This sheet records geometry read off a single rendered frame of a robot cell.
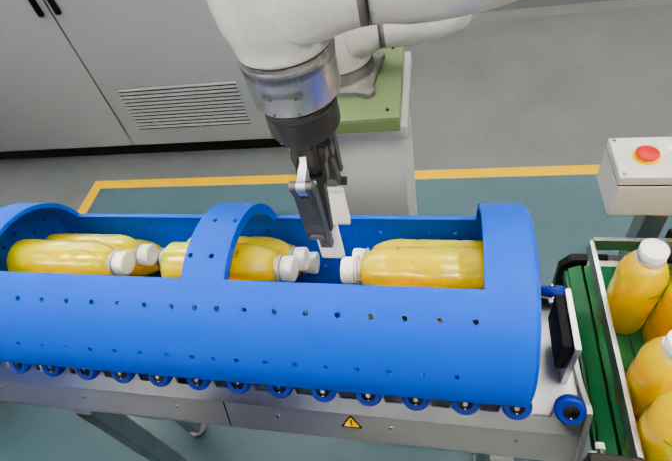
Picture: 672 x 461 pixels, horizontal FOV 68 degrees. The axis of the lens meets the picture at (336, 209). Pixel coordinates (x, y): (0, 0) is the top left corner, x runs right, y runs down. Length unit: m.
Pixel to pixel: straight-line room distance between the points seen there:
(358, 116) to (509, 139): 1.58
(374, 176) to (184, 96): 1.55
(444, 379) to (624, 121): 2.31
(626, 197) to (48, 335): 0.96
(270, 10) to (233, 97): 2.18
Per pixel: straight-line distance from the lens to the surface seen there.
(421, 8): 0.41
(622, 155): 0.99
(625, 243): 1.03
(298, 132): 0.49
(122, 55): 2.68
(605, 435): 0.93
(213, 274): 0.70
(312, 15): 0.40
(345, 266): 0.71
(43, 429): 2.34
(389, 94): 1.21
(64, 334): 0.86
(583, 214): 2.36
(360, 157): 1.27
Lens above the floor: 1.75
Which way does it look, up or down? 48 degrees down
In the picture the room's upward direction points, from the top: 14 degrees counter-clockwise
